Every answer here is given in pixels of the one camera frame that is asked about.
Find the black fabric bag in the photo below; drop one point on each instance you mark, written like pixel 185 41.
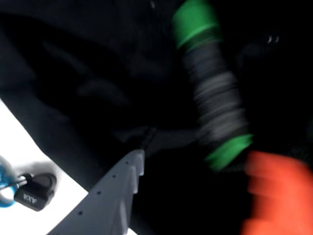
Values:
pixel 97 61

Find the green and black whiteboard marker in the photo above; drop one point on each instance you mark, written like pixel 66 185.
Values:
pixel 212 85

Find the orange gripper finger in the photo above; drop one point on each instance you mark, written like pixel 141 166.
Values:
pixel 281 195

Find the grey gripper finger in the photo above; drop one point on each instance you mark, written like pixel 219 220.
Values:
pixel 110 195

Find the small black padlock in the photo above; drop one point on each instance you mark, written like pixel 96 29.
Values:
pixel 34 195

